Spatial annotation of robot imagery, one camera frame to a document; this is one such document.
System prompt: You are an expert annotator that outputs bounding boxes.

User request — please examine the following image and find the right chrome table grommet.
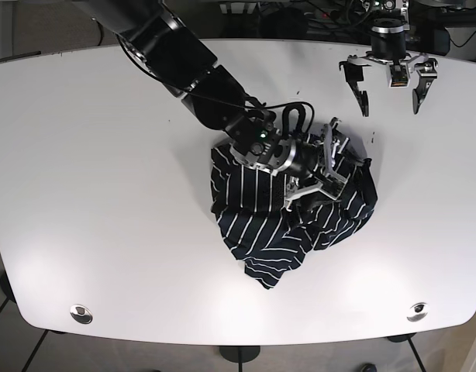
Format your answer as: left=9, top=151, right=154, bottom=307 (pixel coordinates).
left=406, top=302, right=429, bottom=322

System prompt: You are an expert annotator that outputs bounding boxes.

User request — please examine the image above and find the navy white striped T-shirt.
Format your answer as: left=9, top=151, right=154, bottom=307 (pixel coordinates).
left=210, top=143, right=378, bottom=290

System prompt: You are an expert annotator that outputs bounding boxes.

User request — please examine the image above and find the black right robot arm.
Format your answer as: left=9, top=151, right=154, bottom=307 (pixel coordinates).
left=76, top=1, right=349, bottom=206

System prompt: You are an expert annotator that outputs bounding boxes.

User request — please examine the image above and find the front black table foot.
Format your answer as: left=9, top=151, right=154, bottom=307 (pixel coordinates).
left=219, top=346, right=260, bottom=363

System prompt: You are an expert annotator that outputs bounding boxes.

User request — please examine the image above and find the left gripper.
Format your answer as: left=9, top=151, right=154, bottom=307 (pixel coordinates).
left=339, top=52, right=438, bottom=116

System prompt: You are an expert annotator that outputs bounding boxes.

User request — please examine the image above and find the left chrome table grommet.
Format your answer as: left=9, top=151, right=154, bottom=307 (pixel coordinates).
left=70, top=304, right=93, bottom=325

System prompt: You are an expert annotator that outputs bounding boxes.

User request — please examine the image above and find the chrome table grommet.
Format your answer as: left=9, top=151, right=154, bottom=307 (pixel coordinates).
left=70, top=304, right=93, bottom=325
left=406, top=302, right=429, bottom=322

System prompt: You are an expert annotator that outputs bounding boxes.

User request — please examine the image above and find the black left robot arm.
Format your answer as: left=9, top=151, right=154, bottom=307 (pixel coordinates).
left=339, top=1, right=450, bottom=117

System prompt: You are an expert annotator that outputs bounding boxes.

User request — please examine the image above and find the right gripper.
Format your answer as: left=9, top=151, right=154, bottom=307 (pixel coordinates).
left=230, top=119, right=350, bottom=211

